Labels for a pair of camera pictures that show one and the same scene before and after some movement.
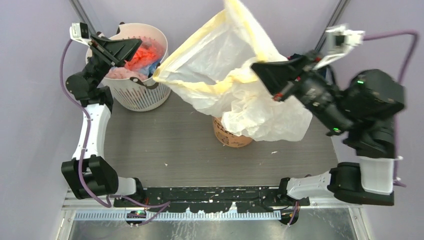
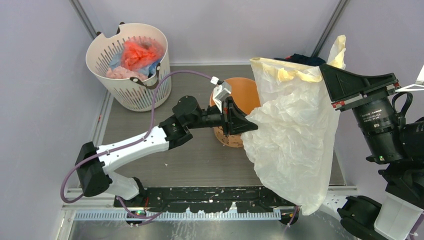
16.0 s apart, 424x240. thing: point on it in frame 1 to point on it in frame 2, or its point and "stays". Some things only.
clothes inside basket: (121, 72) stays
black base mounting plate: (210, 199) stays
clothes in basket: (149, 51) stays
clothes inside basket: (149, 70) stays
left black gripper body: (101, 62) to (212, 117)
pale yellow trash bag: (212, 67) to (293, 144)
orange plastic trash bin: (227, 138) stays
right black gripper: (278, 75) to (340, 84)
